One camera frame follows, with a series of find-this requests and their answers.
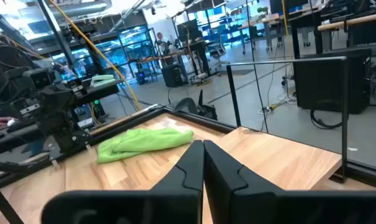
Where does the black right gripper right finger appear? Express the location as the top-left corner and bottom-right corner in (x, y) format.
(203, 139), (376, 224)

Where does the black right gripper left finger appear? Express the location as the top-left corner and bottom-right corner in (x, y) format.
(40, 139), (205, 224)

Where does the wooden tray board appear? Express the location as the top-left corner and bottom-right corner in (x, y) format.
(217, 55), (349, 191)

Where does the green microfibre cloth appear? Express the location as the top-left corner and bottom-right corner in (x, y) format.
(96, 126), (195, 165)

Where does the black computer tower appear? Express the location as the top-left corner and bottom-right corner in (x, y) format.
(75, 99), (107, 128)
(293, 47), (372, 115)
(161, 63), (186, 88)

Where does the black office desk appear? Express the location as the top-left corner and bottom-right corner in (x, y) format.
(0, 79), (125, 158)

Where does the mint green stapler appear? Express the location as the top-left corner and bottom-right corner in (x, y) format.
(89, 73), (116, 88)

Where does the person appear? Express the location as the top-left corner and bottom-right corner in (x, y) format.
(155, 32), (172, 57)

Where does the white office chair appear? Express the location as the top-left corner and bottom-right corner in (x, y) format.
(209, 42), (231, 76)

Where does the wooden top workbench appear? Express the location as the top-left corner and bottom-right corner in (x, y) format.
(317, 11), (376, 32)

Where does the yellow hanging cable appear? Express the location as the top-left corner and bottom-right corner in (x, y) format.
(48, 0), (142, 111)

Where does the black frame bracket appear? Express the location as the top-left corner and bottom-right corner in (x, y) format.
(172, 89), (219, 121)

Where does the white extension cable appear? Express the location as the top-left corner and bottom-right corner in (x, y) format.
(257, 95), (298, 116)

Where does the coiled black cable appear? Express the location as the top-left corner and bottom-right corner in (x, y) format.
(310, 108), (344, 130)

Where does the thin black floor cable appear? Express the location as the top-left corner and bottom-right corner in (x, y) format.
(245, 0), (270, 134)

